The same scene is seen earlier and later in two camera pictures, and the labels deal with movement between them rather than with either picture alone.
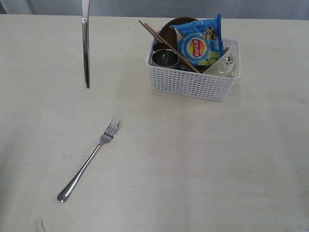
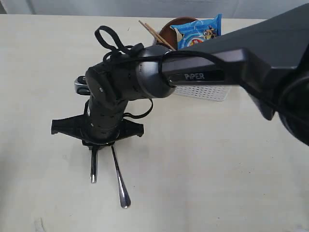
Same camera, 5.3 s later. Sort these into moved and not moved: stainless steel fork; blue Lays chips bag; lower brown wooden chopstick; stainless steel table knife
Moved: stainless steel table knife; stainless steel fork
Not moved: blue Lays chips bag; lower brown wooden chopstick
